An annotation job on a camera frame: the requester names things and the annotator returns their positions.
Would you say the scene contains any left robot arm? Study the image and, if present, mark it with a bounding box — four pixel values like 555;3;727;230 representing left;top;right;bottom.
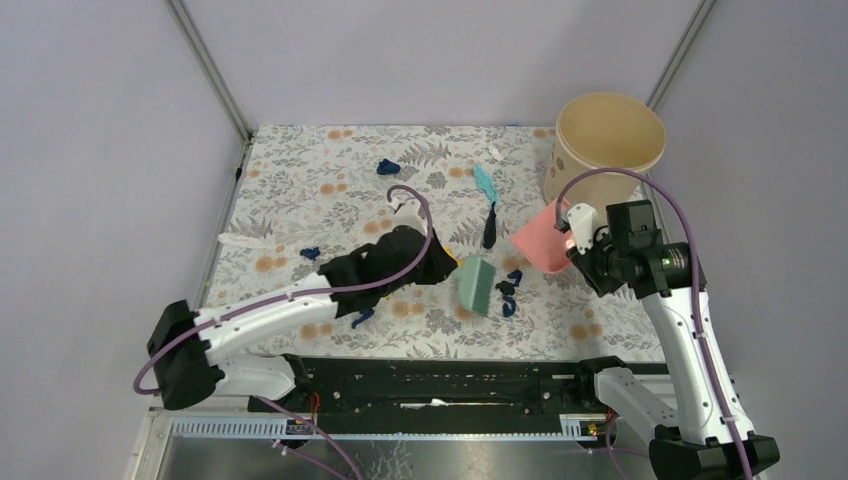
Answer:
142;226;458;411

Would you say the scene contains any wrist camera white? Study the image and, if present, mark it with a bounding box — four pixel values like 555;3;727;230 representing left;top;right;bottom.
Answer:
388;198;429;236
563;203;601;254

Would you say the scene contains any black paper scrap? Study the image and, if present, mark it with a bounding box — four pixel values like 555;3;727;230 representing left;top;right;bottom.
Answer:
495;280;516;297

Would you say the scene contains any teal hand brush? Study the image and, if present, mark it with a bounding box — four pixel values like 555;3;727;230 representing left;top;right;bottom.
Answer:
458;256;497;316

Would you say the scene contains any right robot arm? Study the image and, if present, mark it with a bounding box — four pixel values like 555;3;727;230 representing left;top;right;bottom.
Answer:
556;200;781;479

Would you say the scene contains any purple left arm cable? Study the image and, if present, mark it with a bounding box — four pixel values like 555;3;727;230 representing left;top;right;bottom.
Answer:
132;184;435;480

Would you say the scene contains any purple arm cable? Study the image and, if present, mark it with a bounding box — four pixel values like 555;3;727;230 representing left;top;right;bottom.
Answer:
132;184;435;480
555;166;757;480

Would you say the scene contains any yellow curved wooden block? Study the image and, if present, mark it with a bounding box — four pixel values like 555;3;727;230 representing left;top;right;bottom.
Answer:
443;247;459;264

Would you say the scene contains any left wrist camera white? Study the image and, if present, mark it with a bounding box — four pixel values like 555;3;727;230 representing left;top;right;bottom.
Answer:
388;198;429;236

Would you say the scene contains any pink plastic dustpan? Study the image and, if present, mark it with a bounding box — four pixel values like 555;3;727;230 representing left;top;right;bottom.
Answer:
509;203;574;274

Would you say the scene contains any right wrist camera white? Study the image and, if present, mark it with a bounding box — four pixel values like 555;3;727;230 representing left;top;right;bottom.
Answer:
563;203;601;254

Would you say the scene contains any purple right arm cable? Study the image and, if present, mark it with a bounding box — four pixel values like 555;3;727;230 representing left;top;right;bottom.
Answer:
555;166;757;480

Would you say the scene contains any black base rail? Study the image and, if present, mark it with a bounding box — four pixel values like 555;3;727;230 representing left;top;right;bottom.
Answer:
276;355;608;416

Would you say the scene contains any beige paper bucket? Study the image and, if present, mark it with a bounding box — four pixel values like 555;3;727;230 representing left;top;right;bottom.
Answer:
542;92;667;204

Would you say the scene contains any floral tablecloth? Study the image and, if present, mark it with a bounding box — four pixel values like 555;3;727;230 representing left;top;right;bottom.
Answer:
205;126;663;362

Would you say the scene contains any teal paper strip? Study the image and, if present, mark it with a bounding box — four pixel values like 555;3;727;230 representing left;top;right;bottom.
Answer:
472;164;498;205

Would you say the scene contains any blue paper scrap bottom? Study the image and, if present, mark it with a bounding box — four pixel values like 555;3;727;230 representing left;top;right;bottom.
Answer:
351;308;375;329

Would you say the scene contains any blue paper scrap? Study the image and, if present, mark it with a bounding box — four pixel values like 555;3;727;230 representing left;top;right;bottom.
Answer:
502;296;517;318
299;247;321;261
507;269;523;287
376;158;401;176
351;308;375;329

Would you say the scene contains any blue paper scrap back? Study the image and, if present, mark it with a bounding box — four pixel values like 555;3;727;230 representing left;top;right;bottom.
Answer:
376;158;401;176

